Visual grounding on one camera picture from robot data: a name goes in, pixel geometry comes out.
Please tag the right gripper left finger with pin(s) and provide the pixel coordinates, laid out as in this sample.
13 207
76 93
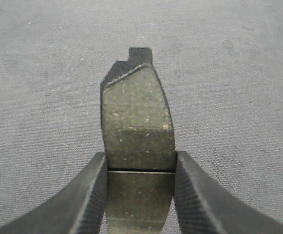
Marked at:
77 209

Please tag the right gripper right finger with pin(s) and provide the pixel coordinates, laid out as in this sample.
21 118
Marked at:
203 206

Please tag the brake pad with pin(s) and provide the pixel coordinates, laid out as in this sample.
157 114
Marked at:
139 144

